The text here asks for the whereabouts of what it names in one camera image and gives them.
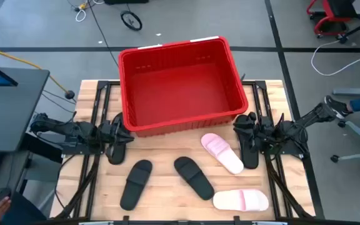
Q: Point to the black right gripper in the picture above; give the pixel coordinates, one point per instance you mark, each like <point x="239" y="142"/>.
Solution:
<point x="263" y="131"/>

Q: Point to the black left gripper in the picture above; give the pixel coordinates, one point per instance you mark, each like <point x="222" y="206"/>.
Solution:
<point x="109" y="132"/>

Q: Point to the pink rubber slide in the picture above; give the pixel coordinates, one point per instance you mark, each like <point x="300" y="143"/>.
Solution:
<point x="241" y="200"/>
<point x="222" y="153"/>

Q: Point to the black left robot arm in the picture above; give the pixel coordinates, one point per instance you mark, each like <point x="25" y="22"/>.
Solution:
<point x="58" y="126"/>

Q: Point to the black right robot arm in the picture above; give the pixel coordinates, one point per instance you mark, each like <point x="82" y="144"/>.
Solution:
<point x="311" y="117"/>

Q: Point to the red plastic bin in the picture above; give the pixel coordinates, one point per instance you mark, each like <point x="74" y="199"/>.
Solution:
<point x="180" y="90"/>

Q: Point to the black round plug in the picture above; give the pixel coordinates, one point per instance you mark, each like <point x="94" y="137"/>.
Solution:
<point x="69" y="94"/>

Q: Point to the person's foot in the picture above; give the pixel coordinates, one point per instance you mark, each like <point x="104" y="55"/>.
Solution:
<point x="336" y="107"/>

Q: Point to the grey office chair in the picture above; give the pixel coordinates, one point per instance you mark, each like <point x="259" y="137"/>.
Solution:
<point x="359" y="131"/>

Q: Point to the dark grey desk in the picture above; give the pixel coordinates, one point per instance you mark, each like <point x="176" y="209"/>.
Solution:
<point x="11" y="115"/>

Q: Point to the person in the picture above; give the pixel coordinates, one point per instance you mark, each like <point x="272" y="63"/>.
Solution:
<point x="22" y="214"/>

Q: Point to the red chair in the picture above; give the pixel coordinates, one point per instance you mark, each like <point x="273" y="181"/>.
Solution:
<point x="327" y="18"/>

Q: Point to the black computer mouse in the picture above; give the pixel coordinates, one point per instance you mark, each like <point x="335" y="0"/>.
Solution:
<point x="2" y="194"/>

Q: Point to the black aluminium rig frame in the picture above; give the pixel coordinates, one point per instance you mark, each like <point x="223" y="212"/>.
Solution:
<point x="100" y="103"/>

